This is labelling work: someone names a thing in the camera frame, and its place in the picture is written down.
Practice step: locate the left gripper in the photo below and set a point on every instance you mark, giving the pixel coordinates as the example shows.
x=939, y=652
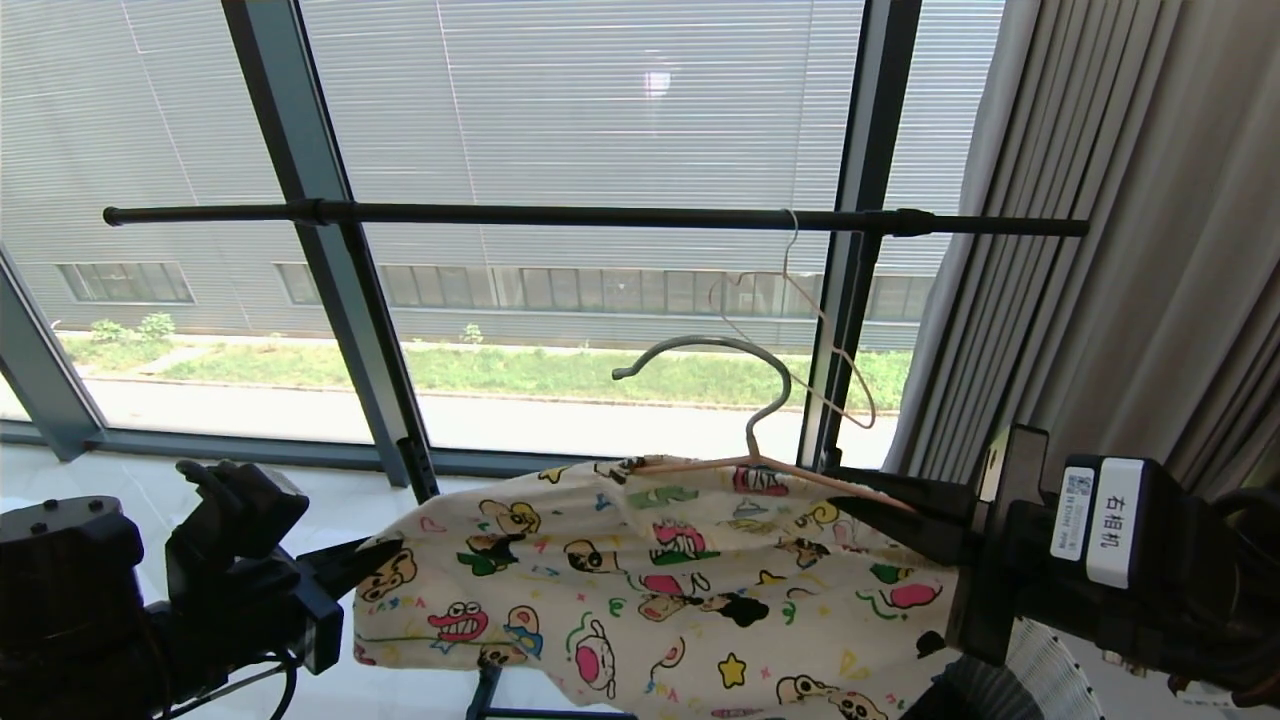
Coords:
x=230, y=620

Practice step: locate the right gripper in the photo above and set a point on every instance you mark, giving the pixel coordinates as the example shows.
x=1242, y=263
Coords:
x=1000, y=600

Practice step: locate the pink clothes hanger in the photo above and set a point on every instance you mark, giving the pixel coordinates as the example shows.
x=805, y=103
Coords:
x=700, y=341
x=787, y=245

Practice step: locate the cream printed garment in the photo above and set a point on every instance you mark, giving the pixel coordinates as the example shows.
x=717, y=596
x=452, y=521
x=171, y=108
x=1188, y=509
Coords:
x=650, y=600

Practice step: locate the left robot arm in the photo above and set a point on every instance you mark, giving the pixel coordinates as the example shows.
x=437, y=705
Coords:
x=70, y=600

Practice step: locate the white laundry basket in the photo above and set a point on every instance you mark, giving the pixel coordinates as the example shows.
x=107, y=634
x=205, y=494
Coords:
x=1050, y=680

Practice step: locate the black clothes rack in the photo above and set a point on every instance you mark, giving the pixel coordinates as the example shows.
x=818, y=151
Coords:
x=600, y=214

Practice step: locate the beige curtain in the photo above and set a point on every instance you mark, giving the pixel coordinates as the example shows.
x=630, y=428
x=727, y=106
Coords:
x=1150, y=250

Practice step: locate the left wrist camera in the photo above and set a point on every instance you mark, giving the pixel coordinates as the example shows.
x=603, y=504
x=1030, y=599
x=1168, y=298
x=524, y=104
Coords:
x=325, y=630

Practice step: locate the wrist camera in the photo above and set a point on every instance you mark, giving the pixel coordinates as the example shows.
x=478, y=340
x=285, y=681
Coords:
x=325, y=630
x=1110, y=520

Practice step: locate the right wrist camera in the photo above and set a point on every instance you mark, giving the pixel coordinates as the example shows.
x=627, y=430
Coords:
x=1110, y=520

